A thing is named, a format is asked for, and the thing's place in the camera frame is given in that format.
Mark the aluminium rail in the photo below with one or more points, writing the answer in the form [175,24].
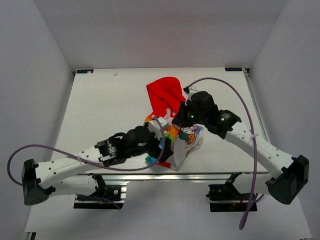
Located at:
[162,177]
[254,98]

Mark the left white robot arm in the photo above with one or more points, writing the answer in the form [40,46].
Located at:
[41,180]

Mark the blue corner label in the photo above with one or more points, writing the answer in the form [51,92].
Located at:
[84,71]
[233,69]

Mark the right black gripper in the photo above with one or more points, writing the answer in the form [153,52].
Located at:
[180,120]

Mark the aluminium right side rail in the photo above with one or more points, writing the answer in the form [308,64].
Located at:
[254,98]

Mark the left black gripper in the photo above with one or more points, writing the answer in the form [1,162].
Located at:
[169,151]

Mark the left blue corner label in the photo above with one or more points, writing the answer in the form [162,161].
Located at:
[84,71]

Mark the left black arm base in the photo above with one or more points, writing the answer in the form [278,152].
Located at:
[108,195]

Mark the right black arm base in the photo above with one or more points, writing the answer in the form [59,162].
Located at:
[224,198]

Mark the aluminium front rail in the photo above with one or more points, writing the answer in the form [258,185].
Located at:
[162,177]

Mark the white red cartoon jacket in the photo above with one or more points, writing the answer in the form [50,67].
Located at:
[165,95]

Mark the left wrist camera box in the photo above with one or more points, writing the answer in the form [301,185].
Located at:
[158,126]

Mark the right blue corner label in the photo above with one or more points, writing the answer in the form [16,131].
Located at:
[233,69]

